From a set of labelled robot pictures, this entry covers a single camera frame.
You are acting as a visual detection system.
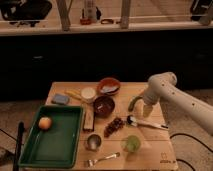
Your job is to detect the green pepper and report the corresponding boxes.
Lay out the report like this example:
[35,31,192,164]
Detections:
[128,96,143,112]

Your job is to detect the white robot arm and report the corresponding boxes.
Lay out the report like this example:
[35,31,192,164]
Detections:
[142,72,213,136]

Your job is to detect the green plastic cup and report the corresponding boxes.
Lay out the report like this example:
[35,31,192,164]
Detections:
[125,135,141,153]

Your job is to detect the metal cup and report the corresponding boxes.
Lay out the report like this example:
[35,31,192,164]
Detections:
[87,134,102,151]

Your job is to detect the bunch of dark grapes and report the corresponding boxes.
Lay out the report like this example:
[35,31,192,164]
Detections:
[104,117,124,138]

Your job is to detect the dark brown bowl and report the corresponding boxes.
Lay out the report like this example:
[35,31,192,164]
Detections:
[93,96,115,118]

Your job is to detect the orange bowl with cloth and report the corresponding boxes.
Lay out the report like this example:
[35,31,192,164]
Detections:
[97,77,120,95]

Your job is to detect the wooden block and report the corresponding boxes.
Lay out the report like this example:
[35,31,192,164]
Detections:
[83,110,94,132]

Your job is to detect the white round container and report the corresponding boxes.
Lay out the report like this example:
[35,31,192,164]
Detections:
[81,87,96,103]

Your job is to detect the yellow corn cob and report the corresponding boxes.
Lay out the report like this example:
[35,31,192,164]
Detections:
[65,90,82,100]

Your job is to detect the blue sponge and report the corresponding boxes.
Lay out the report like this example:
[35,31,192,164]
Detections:
[51,94,69,105]

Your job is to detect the green plastic tray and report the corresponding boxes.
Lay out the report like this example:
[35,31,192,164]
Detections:
[18,105,83,169]

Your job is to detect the orange peach fruit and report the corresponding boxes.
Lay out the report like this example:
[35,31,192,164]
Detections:
[38,117,52,130]

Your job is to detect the white bottle on shelf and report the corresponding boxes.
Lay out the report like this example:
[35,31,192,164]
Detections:
[84,0,97,23]

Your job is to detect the black pole left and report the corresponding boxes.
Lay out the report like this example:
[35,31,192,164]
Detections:
[12,122,25,171]

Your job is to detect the black bag on shelf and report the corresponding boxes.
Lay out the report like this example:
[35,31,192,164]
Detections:
[0,0,52,27]

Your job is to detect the black cable on floor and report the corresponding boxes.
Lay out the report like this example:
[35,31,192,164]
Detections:
[169,132,213,171]

